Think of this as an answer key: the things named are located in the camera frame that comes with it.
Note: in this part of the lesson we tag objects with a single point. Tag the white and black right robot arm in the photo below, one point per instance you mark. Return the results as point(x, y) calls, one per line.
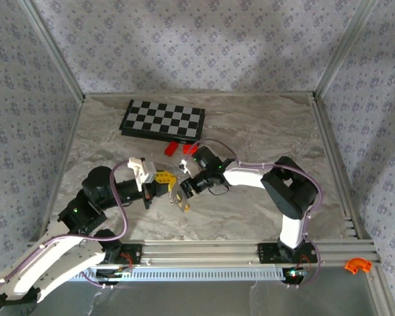
point(247, 177)

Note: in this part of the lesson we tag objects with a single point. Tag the black and grey folding chessboard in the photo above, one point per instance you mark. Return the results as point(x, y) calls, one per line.
point(164, 118)

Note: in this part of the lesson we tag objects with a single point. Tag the aluminium frame post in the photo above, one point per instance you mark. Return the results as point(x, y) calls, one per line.
point(345, 49)
point(53, 49)

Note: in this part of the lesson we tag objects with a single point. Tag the grey metal sheet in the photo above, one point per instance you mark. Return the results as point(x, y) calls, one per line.
point(200, 299)

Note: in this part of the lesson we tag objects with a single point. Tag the thin aluminium table edge rail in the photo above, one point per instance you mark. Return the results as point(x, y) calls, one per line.
point(64, 158)
point(200, 94)

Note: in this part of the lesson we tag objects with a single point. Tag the red toy brick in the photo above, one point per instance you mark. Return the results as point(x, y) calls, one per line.
point(172, 148)
point(187, 148)

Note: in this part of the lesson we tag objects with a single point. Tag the wide aluminium table side rail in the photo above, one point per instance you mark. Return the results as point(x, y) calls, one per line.
point(350, 224)

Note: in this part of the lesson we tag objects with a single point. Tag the small controller circuit board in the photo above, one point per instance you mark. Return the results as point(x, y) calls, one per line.
point(294, 273)
point(113, 273)

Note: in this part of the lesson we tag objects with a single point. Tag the long aluminium base rail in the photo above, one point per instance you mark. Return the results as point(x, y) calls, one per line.
point(200, 251)

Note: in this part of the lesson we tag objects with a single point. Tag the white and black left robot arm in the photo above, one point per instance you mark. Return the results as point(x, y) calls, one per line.
point(52, 260)

